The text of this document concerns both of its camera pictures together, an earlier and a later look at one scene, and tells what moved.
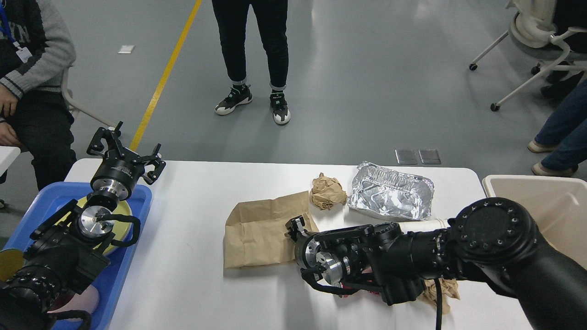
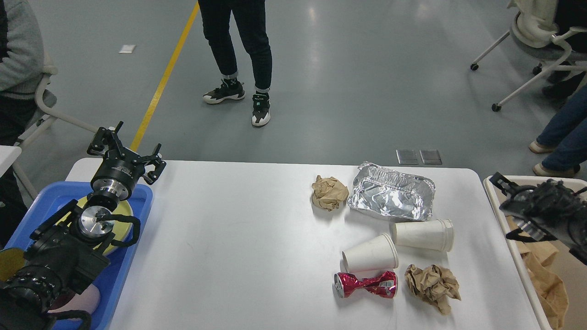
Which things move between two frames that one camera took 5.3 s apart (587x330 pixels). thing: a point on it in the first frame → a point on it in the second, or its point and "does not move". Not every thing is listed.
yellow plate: [122, 228] does not move
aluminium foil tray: [391, 194] does not move
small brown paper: [327, 192] does not move
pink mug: [87, 301] does not move
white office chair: [81, 109] → [46, 101]
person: [271, 16] → [250, 16]
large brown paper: [449, 287] does not move
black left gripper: [119, 170] does not move
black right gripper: [307, 247] → [524, 205]
